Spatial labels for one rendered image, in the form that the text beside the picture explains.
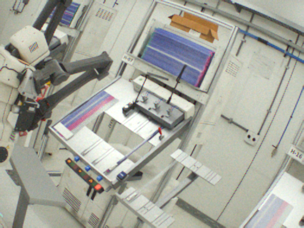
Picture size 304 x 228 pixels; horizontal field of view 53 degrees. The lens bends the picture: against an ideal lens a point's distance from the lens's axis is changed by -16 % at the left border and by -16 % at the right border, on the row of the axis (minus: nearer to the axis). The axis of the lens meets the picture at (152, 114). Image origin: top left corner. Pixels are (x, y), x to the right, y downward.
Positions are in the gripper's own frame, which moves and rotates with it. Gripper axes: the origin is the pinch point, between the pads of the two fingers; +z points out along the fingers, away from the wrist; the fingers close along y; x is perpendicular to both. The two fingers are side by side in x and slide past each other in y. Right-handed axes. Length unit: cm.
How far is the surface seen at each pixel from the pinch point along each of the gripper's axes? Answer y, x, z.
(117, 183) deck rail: 19, -59, -16
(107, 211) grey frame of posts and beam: 12, -69, -1
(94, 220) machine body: 41, -77, 42
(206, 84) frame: 74, -50, -78
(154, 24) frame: 107, 6, -70
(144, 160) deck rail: 37, -59, -30
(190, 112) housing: 73, -57, -58
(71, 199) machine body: 52, -55, 57
